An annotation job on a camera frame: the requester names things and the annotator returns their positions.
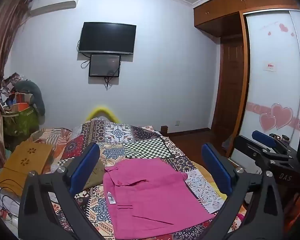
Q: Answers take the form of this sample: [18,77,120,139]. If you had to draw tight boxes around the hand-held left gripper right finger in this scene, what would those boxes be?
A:
[201,142,284,240]

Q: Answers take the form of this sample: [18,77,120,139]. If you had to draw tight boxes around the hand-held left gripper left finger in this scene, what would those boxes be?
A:
[18,142,108,240]

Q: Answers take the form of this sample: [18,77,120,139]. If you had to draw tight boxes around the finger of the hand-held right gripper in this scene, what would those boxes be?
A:
[233,135,293,173]
[252,130,278,147]

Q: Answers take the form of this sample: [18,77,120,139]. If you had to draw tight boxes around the pink pants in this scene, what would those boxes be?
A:
[103,157,217,239]

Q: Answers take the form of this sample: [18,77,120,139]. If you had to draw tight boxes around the olive green cloth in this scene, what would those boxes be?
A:
[86,159,106,188]

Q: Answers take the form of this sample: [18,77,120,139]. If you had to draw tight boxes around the brown wooden door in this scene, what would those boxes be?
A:
[211,36,246,140]

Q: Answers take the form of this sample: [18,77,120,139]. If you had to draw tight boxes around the orange cut-out board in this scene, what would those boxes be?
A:
[0,141,53,197]

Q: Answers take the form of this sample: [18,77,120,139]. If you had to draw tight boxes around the patchwork printed blanket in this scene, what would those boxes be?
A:
[27,117,248,240]

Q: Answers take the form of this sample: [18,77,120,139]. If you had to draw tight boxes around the red and white door sticker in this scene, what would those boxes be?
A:
[264,61,278,72]

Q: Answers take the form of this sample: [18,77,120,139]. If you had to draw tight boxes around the pile of printed clutter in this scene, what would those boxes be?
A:
[0,73,32,113]

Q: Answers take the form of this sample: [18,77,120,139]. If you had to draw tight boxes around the wooden overhead cabinet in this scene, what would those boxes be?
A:
[193,0,300,38]

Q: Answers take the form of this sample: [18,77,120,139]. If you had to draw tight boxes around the striped brown curtain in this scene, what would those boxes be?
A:
[0,0,33,178]

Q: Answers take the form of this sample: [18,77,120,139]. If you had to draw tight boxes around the white air conditioner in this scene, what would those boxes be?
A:
[29,0,77,17]

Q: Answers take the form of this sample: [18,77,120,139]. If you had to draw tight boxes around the thin black cable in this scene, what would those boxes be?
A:
[0,178,26,220]

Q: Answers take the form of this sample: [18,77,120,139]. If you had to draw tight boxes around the small black wall monitor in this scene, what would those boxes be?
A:
[88,54,121,77]

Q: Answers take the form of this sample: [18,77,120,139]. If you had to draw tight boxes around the black wall television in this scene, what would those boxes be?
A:
[78,22,137,55]

